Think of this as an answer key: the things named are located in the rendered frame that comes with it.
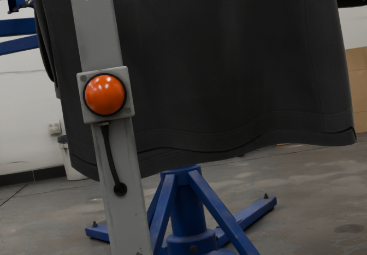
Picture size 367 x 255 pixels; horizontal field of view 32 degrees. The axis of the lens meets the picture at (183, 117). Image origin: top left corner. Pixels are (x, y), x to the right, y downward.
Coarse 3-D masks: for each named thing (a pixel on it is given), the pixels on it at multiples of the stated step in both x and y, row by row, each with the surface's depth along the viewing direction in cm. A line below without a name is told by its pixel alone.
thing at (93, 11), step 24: (72, 0) 62; (96, 0) 62; (96, 24) 62; (96, 48) 62; (120, 48) 66; (96, 72) 61; (120, 72) 61; (96, 120) 62; (120, 120) 63; (96, 144) 63; (120, 144) 63; (120, 168) 63; (120, 216) 63; (144, 216) 63; (120, 240) 63; (144, 240) 64
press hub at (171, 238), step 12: (180, 168) 222; (192, 168) 222; (180, 180) 221; (180, 192) 223; (192, 192) 223; (180, 204) 223; (192, 204) 223; (180, 216) 224; (192, 216) 223; (204, 216) 228; (180, 228) 224; (192, 228) 223; (204, 228) 226; (168, 240) 226; (180, 240) 222; (192, 240) 221; (204, 240) 222; (216, 240) 229; (168, 252) 227; (180, 252) 222; (192, 252) 221; (204, 252) 222; (228, 252) 234
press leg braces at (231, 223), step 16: (176, 176) 221; (192, 176) 220; (160, 192) 239; (208, 192) 216; (160, 208) 213; (208, 208) 214; (224, 208) 212; (160, 224) 208; (224, 224) 208; (160, 240) 206; (240, 240) 203
